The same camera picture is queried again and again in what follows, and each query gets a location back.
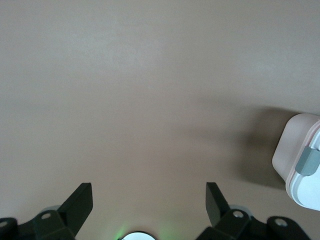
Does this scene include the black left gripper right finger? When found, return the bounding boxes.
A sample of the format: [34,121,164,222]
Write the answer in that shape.
[205,182,312,240]

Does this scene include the brown table mat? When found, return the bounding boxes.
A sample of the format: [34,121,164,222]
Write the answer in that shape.
[0,0,320,240]

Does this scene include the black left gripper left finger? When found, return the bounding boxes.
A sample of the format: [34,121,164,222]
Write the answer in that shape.
[0,182,94,240]

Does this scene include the pink plastic storage box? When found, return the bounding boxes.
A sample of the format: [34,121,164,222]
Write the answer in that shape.
[271,112,320,201]

